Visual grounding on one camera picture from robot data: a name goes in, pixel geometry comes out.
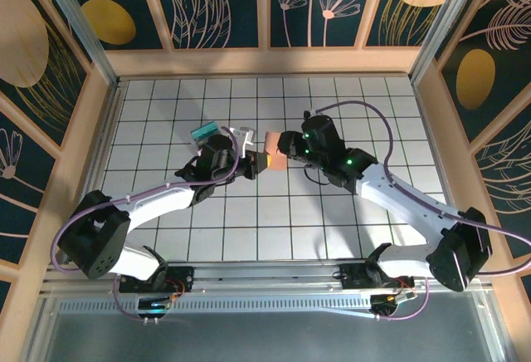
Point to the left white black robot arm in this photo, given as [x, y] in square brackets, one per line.
[157, 204]

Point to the grey metal sheet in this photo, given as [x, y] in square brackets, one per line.
[265, 337]

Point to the small controller circuit board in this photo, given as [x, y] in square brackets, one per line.
[155, 306]
[386, 301]

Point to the teal credit card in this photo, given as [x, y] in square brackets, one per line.
[205, 130]

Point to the aluminium frame post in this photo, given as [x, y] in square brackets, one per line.
[81, 25]
[445, 25]

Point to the copper framed glass tray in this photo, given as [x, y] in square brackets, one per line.
[277, 163]

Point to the long aluminium base rail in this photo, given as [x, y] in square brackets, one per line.
[269, 272]

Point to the clear acrylic card box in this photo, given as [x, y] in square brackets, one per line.
[199, 140]

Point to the aluminium table side rail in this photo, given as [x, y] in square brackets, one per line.
[104, 150]
[439, 154]

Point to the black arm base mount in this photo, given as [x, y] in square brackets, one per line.
[182, 277]
[352, 277]

